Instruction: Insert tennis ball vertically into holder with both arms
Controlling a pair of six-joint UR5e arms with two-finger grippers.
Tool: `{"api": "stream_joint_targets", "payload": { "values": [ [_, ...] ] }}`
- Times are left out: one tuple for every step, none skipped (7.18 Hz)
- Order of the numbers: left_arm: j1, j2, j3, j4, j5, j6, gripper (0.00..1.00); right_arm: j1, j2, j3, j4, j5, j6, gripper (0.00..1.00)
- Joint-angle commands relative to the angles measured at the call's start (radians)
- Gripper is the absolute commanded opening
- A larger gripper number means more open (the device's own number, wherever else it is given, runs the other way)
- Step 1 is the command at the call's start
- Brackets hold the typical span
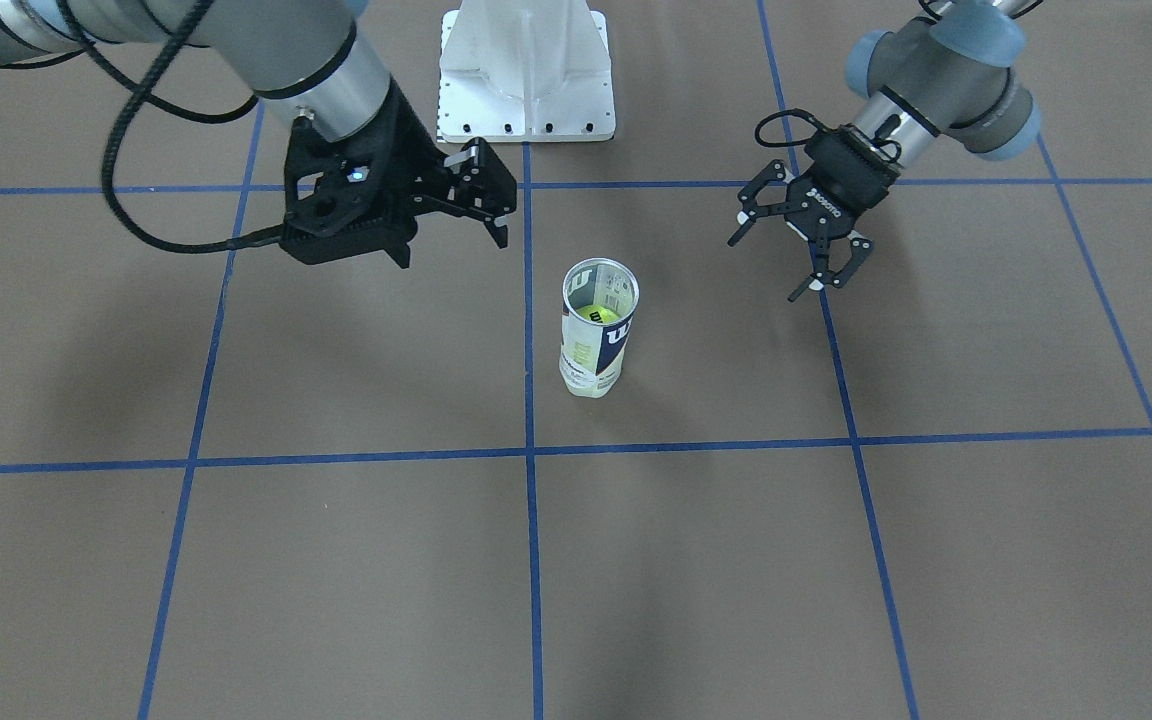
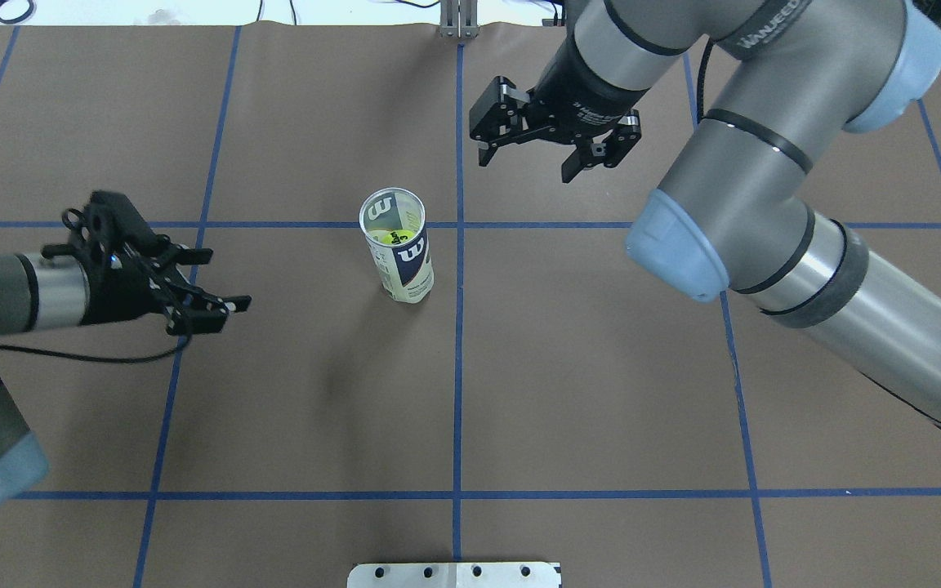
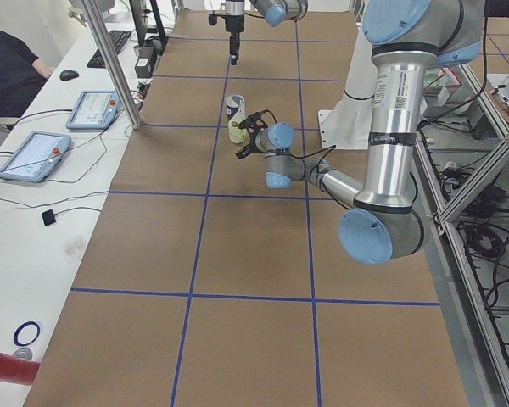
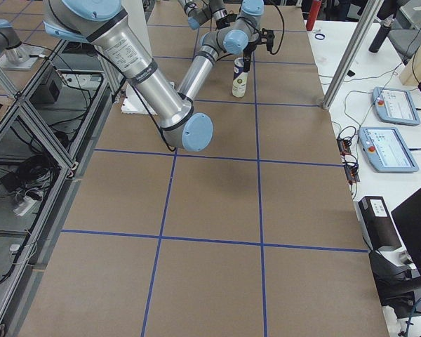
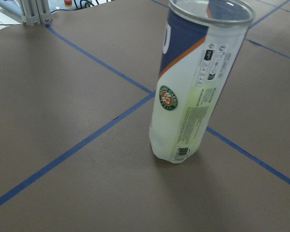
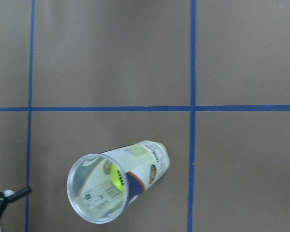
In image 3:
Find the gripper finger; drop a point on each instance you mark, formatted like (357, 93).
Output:
(234, 48)

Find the blue tennis ball can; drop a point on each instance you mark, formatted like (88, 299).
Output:
(235, 107)

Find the black monitor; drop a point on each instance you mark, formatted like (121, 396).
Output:
(148, 24)

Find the black box with label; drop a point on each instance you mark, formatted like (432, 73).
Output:
(146, 61)

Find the small electronics board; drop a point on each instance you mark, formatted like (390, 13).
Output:
(142, 89)

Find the upper teach pendant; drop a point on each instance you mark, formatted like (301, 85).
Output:
(94, 111)

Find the teach pendant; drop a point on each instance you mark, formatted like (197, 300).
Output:
(94, 111)
(36, 158)

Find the black computer mouse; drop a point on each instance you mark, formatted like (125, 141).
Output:
(68, 75)

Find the lower teach pendant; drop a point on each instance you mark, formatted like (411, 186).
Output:
(36, 158)

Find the person in black shirt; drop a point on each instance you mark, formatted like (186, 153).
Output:
(22, 75)

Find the small black square pad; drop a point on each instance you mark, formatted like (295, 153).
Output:
(48, 217)

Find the red water bottle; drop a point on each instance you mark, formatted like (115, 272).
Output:
(17, 370)

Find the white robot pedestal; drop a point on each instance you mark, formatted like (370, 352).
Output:
(347, 124)

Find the aluminium frame post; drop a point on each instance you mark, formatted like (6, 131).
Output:
(112, 63)

